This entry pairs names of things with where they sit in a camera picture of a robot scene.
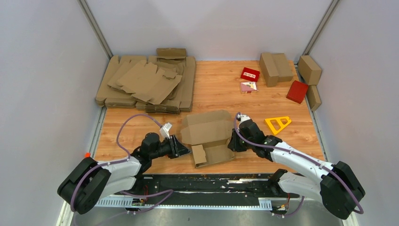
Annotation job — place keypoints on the yellow plastic triangle frame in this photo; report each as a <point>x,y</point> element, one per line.
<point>277,124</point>

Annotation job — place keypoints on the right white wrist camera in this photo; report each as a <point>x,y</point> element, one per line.
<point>242,117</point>

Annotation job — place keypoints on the brown cardboard box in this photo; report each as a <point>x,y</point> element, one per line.
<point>208,135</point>

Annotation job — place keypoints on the stack of flat cardboard blanks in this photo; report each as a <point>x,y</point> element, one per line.
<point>160,83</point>

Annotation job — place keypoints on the folded cardboard box left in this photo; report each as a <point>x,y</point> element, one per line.
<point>269,69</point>

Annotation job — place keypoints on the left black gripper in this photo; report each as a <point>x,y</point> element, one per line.
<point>177,149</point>

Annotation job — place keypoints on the dark red box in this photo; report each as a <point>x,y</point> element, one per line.
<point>297,92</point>

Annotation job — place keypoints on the pink white picture card box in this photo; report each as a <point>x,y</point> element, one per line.
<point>248,87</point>

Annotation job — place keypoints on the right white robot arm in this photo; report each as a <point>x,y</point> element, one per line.
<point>333,184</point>

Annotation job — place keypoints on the red box with white labels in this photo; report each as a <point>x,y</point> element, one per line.
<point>250,74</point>

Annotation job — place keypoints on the folded cardboard box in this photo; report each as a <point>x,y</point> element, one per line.
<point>269,69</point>
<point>313,97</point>

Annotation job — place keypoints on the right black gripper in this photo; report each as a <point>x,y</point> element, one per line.
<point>233,144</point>

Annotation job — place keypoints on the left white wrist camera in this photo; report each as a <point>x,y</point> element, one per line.
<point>164,130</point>

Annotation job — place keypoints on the folded cardboard box lower right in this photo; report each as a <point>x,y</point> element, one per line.
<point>313,97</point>

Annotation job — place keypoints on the folded cardboard box corner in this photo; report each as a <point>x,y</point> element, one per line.
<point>309,70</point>

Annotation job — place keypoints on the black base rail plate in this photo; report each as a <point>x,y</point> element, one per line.
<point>210,189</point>

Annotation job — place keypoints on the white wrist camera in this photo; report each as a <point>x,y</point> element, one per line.
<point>164,130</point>
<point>242,117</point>

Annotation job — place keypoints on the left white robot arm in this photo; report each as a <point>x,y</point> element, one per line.
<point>93,180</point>

